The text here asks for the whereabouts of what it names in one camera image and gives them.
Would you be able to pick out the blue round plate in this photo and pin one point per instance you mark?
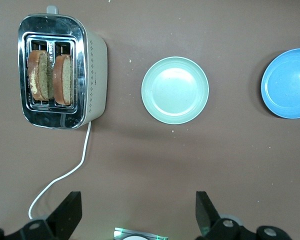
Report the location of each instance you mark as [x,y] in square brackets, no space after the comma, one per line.
[287,85]

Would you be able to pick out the beige chrome toaster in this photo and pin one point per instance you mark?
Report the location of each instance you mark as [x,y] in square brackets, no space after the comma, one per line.
[95,75]

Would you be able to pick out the brown bread slice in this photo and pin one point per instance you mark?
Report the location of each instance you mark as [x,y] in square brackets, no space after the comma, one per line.
[65,80]
[38,75]

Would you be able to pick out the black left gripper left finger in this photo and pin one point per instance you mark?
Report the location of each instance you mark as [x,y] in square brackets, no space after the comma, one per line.
[65,217]

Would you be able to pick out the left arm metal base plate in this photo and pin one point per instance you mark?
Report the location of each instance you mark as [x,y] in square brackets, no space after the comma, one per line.
[150,235]

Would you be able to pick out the green round plate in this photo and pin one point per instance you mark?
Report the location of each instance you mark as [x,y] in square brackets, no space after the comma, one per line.
[175,90]

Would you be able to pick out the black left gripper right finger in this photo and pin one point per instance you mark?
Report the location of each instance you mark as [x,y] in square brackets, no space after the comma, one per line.
[206,215]

